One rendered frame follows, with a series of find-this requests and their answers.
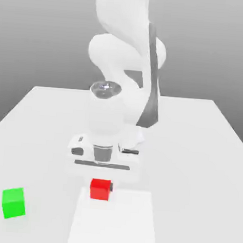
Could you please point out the small red cube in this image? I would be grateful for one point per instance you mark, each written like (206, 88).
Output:
(99, 190)

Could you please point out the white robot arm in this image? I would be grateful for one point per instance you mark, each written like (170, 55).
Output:
(118, 51)

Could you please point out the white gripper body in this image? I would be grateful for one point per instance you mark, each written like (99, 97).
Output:
(101, 165)

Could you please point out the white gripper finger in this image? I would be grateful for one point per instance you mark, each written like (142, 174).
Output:
(111, 187)

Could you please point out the small green cube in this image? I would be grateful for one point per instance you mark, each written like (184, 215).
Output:
(13, 204)

